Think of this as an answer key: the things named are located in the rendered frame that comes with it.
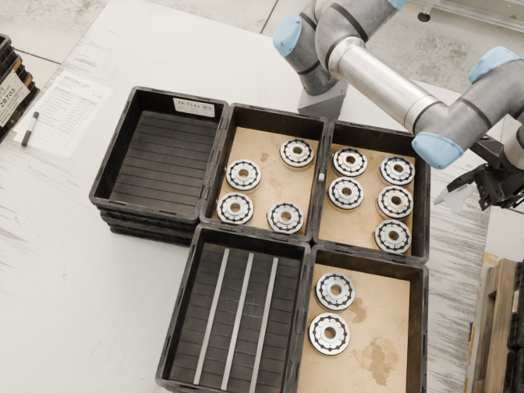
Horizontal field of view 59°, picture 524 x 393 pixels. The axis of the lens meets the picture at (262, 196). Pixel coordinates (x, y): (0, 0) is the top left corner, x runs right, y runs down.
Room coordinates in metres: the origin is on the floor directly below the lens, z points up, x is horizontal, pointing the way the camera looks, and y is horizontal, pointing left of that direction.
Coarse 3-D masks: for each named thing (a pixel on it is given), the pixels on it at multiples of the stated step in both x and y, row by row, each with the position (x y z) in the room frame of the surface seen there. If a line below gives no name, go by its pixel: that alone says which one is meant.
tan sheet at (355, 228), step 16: (336, 144) 0.82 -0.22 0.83; (368, 160) 0.77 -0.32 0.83; (336, 176) 0.70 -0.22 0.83; (368, 176) 0.71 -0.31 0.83; (368, 192) 0.66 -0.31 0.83; (368, 208) 0.60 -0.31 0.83; (320, 224) 0.54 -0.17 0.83; (336, 224) 0.55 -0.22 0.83; (352, 224) 0.55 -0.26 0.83; (368, 224) 0.56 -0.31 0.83; (336, 240) 0.50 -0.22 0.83; (352, 240) 0.50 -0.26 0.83; (368, 240) 0.50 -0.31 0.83
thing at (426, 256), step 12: (336, 120) 0.84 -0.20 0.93; (384, 132) 0.81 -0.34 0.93; (396, 132) 0.81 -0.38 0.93; (408, 132) 0.81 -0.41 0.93; (324, 156) 0.71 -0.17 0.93; (324, 168) 0.67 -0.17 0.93; (324, 180) 0.64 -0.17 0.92; (324, 192) 0.59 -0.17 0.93; (312, 240) 0.46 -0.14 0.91; (324, 240) 0.45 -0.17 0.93; (372, 252) 0.43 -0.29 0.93; (384, 252) 0.43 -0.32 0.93
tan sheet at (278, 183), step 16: (240, 128) 0.85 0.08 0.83; (240, 144) 0.79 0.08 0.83; (256, 144) 0.80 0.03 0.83; (272, 144) 0.80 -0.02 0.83; (256, 160) 0.74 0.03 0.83; (272, 160) 0.74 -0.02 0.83; (240, 176) 0.68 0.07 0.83; (272, 176) 0.69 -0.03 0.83; (288, 176) 0.69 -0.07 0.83; (304, 176) 0.70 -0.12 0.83; (224, 192) 0.62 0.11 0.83; (256, 192) 0.63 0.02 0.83; (272, 192) 0.63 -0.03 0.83; (288, 192) 0.64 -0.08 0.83; (304, 192) 0.64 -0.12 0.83; (256, 208) 0.58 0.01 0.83; (304, 208) 0.59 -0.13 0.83; (256, 224) 0.53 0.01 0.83; (304, 224) 0.54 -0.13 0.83
